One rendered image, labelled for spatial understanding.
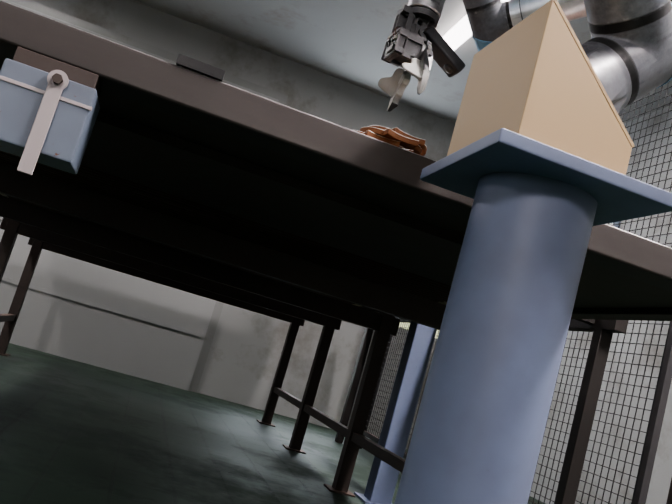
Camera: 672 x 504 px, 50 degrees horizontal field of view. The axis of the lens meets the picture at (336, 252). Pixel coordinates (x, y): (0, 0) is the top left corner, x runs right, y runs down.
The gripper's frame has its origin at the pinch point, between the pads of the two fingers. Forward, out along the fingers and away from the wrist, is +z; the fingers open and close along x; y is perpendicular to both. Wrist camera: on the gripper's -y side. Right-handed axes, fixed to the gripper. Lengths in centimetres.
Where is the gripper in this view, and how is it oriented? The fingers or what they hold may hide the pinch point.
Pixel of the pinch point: (405, 105)
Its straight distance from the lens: 156.4
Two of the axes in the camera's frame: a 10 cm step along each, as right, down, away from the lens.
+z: -2.8, 9.5, -1.6
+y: -9.0, -3.2, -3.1
